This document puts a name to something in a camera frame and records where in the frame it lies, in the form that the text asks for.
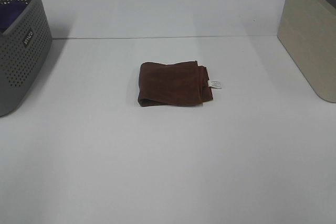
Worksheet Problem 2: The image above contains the grey perforated laundry basket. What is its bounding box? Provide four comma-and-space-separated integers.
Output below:
1, 0, 52, 116

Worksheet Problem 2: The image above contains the purple cloth in basket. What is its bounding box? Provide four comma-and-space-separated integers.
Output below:
1, 1, 27, 33

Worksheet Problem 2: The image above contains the brown towel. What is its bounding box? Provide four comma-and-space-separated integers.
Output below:
138, 61, 222, 107

